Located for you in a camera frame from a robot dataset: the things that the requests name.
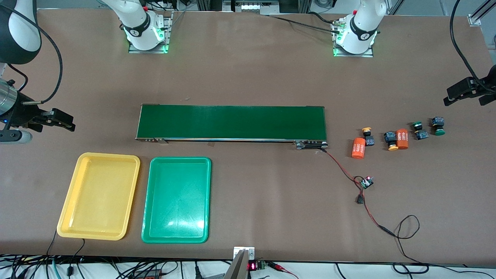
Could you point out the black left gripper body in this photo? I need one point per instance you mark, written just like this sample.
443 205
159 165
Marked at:
489 85

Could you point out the yellow push button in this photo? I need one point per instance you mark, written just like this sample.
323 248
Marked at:
368 139
390 138

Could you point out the yellow plastic tray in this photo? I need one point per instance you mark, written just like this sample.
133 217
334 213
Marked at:
99 193

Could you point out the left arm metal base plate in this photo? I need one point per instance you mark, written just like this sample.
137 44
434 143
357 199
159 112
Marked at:
352 55

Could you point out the metal frame with light strip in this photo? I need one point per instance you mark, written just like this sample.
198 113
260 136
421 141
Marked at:
252 7

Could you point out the red LED display module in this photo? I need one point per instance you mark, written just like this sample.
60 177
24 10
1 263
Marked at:
252 266

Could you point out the small green circuit board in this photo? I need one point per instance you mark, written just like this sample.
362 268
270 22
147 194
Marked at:
366 182

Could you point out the green conveyor belt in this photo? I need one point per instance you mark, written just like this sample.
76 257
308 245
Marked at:
232 122

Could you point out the orange cylinder white print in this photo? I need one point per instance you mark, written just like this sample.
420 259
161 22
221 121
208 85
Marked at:
359 148
402 139

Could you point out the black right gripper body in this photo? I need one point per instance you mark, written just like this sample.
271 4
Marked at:
24 114

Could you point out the red clip test lead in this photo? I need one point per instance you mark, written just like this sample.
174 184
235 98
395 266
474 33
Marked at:
277 266

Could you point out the aluminium corner profile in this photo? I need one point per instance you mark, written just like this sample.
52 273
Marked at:
478 17

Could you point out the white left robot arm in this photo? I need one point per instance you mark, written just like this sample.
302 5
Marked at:
362 35

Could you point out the aluminium camera bracket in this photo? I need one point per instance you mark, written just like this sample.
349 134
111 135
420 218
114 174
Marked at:
243 254

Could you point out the green push button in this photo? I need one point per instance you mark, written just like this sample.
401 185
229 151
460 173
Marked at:
438 123
420 134

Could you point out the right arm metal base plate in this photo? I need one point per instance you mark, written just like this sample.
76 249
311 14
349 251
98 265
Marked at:
149 50

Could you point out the green plastic tray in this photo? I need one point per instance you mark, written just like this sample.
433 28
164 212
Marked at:
176 199

